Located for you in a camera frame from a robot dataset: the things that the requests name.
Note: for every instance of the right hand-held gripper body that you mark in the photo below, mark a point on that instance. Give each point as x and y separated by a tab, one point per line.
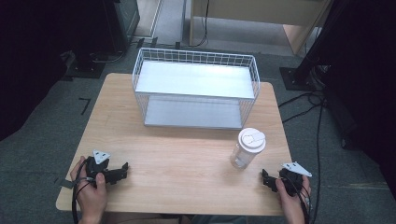
294	175

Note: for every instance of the dark cabinet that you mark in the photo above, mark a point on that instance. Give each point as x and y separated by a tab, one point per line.
124	18

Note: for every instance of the clear cup with white lid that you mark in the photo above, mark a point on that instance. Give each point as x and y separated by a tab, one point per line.
248	147

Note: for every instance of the person's left hand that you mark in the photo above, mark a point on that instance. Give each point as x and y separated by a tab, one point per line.
90	199

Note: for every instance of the black metal stand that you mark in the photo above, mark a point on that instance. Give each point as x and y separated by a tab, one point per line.
311	53

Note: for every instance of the light wooden cabinet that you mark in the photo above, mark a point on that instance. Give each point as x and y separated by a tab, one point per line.
249	9

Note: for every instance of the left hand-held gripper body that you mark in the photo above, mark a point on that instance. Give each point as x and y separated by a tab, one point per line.
100	164

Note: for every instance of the black curtain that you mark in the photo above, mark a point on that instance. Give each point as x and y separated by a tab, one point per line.
34	56
367	93

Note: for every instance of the person's right hand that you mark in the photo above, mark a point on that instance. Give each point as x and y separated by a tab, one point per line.
291	205

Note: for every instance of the black stand base plate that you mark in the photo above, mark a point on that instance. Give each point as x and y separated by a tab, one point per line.
85	67

